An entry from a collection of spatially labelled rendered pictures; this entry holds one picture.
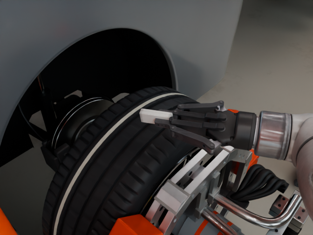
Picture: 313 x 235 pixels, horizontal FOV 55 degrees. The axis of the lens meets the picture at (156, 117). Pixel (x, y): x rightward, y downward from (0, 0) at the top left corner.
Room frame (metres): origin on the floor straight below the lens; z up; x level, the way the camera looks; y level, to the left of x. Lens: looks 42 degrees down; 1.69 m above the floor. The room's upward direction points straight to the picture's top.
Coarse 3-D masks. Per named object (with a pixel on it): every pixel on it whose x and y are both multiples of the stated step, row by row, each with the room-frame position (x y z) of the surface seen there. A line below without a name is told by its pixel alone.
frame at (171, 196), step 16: (192, 160) 0.48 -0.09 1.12; (224, 160) 0.48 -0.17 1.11; (240, 160) 0.57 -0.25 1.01; (176, 176) 0.43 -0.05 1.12; (208, 176) 0.43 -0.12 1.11; (224, 176) 0.65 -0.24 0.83; (240, 176) 0.61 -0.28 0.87; (160, 192) 0.39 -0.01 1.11; (176, 192) 0.39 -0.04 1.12; (192, 192) 0.39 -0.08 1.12; (224, 192) 0.64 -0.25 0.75; (160, 208) 0.38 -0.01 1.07; (176, 208) 0.35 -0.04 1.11; (224, 208) 0.59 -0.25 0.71
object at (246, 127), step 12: (216, 120) 0.45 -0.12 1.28; (228, 120) 0.44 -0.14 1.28; (240, 120) 0.42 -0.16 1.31; (252, 120) 0.41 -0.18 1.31; (216, 132) 0.42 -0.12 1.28; (228, 132) 0.41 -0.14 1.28; (240, 132) 0.40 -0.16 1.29; (252, 132) 0.39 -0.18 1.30; (228, 144) 0.40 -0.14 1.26; (240, 144) 0.39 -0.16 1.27; (252, 144) 0.39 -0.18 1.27
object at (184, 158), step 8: (192, 152) 0.53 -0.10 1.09; (184, 160) 0.54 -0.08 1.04; (208, 160) 0.68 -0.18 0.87; (176, 168) 0.54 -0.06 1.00; (168, 176) 0.75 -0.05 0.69; (160, 184) 0.43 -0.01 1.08; (152, 192) 0.42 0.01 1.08; (152, 200) 0.50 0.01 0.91; (144, 208) 0.65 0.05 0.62; (144, 216) 0.42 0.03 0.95; (160, 216) 0.52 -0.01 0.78; (160, 224) 0.48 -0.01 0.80
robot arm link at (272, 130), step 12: (264, 120) 0.40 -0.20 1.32; (276, 120) 0.40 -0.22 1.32; (288, 120) 0.40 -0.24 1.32; (264, 132) 0.38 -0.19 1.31; (276, 132) 0.38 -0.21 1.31; (288, 132) 0.38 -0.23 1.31; (264, 144) 0.37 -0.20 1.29; (276, 144) 0.37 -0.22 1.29; (288, 144) 0.36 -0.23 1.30; (264, 156) 0.37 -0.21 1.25; (276, 156) 0.36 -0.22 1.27
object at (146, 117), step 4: (140, 112) 0.48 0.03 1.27; (144, 112) 0.48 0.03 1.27; (148, 112) 0.48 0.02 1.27; (140, 116) 0.48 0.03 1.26; (144, 116) 0.48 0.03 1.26; (148, 116) 0.47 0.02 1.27; (152, 116) 0.47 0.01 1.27; (156, 116) 0.47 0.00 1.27; (160, 116) 0.47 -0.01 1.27; (164, 116) 0.46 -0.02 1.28; (168, 116) 0.46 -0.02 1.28; (144, 120) 0.48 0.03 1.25; (148, 120) 0.48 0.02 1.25; (152, 120) 0.47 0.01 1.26
